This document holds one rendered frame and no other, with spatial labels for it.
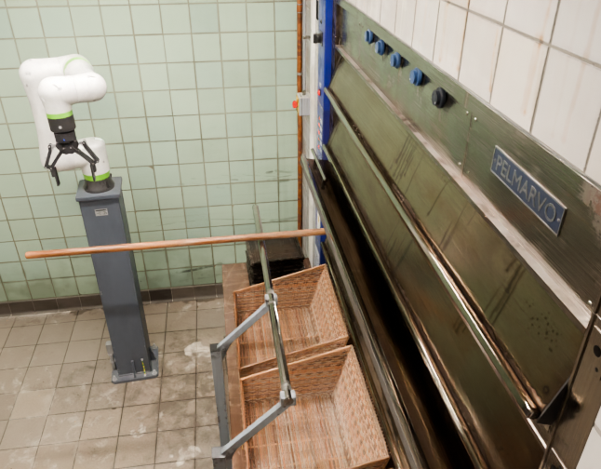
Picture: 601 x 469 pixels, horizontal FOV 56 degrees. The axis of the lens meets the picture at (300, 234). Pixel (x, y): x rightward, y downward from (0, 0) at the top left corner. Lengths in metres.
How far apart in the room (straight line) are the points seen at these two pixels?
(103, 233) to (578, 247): 2.42
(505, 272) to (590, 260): 0.25
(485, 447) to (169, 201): 2.79
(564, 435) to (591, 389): 0.12
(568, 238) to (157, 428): 2.65
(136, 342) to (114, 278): 0.46
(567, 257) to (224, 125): 2.74
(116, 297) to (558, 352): 2.55
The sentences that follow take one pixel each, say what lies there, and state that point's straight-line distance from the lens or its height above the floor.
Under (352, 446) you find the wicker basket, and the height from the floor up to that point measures 0.63.
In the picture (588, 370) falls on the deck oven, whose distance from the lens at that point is 0.94.
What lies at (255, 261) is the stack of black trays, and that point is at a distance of 2.95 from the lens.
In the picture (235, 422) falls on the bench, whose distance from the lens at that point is 2.46.
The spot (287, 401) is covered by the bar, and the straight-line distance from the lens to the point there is 1.73.
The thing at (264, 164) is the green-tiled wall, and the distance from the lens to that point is 3.58.
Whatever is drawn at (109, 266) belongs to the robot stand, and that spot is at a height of 0.79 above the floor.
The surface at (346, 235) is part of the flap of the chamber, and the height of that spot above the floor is 1.40.
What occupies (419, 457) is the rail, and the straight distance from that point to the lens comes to 1.29.
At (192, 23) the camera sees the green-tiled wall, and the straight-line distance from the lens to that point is 3.31.
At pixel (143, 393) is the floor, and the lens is 3.46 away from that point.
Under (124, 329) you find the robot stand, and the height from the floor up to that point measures 0.36.
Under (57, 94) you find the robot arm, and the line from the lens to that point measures 2.23.
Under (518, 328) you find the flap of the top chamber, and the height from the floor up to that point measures 1.78.
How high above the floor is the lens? 2.44
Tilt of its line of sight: 31 degrees down
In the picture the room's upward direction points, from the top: straight up
